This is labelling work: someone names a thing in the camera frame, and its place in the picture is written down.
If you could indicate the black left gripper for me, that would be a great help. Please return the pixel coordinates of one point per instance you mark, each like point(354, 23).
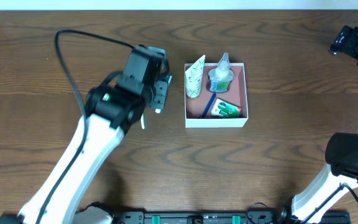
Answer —
point(160, 94)

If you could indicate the teal toothpaste tube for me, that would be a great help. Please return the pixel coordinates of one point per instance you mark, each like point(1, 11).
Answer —
point(162, 88)

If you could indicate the white cream shampoo tube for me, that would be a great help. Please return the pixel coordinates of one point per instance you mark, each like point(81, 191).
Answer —
point(194, 78)

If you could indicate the green white toothbrush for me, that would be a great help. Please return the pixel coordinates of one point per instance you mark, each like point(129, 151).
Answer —
point(142, 123)

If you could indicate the blue disposable razor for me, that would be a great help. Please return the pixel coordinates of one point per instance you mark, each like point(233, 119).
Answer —
point(205, 111)

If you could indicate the clear pump soap bottle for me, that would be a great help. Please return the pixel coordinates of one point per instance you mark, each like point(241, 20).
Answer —
point(221, 76)

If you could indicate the green Dettol soap bar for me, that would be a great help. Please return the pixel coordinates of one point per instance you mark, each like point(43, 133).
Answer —
point(224, 109)

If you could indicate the white box pink interior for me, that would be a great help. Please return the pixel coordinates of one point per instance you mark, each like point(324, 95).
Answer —
point(236, 95)

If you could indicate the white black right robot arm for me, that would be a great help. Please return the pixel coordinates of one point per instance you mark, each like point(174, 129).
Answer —
point(339, 174)

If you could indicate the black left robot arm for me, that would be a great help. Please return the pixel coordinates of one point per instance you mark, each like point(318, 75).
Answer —
point(110, 110)

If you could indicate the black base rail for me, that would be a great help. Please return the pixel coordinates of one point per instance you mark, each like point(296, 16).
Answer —
point(213, 217)

